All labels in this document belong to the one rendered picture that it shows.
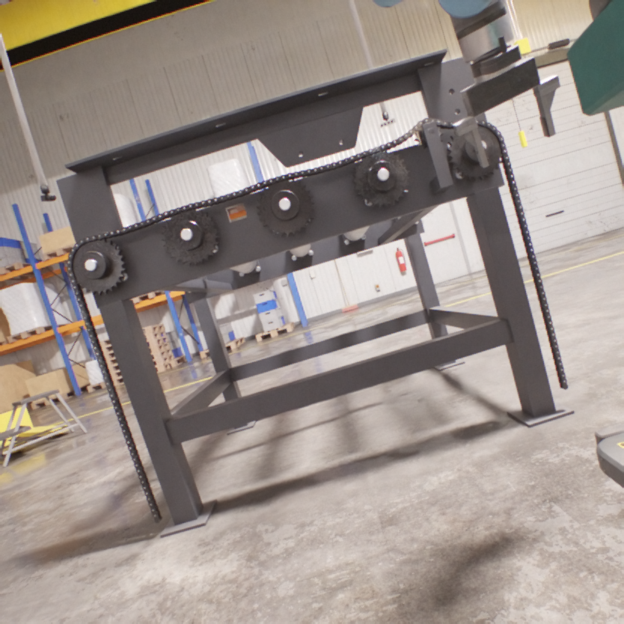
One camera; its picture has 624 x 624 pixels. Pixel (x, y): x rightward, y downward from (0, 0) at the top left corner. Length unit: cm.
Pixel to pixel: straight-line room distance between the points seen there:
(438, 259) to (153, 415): 978
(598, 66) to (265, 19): 1213
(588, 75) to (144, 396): 127
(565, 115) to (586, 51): 1247
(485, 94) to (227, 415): 107
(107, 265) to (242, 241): 40
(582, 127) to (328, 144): 1189
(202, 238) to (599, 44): 104
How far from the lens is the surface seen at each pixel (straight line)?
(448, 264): 1078
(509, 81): 92
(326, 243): 220
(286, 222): 122
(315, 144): 134
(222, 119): 134
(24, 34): 920
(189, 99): 1185
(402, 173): 127
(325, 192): 128
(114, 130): 1222
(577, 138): 1287
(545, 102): 96
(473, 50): 89
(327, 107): 140
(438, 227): 1081
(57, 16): 905
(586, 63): 43
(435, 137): 130
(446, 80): 146
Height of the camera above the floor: 58
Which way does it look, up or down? 4 degrees down
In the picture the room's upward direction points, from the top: 17 degrees counter-clockwise
